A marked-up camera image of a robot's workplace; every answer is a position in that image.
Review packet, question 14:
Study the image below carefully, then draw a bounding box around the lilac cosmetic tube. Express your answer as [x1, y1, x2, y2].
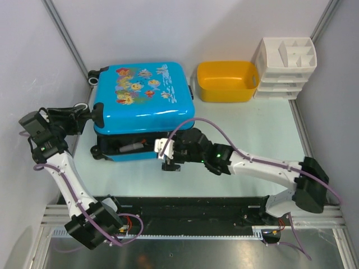
[119, 142, 144, 153]

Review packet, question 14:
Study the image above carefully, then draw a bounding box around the blue fish-print kids suitcase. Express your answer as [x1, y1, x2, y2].
[88, 62, 195, 161]

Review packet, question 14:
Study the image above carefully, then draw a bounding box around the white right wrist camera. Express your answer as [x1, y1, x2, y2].
[154, 138, 174, 160]

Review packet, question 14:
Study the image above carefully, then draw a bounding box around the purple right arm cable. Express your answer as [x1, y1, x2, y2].
[159, 117, 343, 261]

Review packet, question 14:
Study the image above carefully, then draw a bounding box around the aluminium frame rail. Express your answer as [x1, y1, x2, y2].
[40, 205, 71, 228]

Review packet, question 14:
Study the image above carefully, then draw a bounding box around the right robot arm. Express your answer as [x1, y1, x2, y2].
[154, 128, 329, 225]

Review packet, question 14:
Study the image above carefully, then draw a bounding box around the white plastic drawer organizer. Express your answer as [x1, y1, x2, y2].
[253, 37, 317, 100]

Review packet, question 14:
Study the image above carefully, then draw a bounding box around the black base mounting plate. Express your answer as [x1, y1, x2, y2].
[115, 196, 284, 236]

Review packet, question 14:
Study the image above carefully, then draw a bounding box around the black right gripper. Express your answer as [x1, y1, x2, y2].
[162, 132, 205, 171]

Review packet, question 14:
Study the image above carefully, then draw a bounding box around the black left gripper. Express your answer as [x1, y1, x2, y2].
[46, 105, 88, 137]

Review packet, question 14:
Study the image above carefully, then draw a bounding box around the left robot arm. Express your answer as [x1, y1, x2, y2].
[19, 103, 124, 249]

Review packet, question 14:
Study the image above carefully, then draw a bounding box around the grey slotted cable duct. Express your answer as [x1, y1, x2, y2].
[50, 225, 284, 240]

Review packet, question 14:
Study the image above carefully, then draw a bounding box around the yellow plastic basket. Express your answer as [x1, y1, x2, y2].
[197, 61, 260, 103]

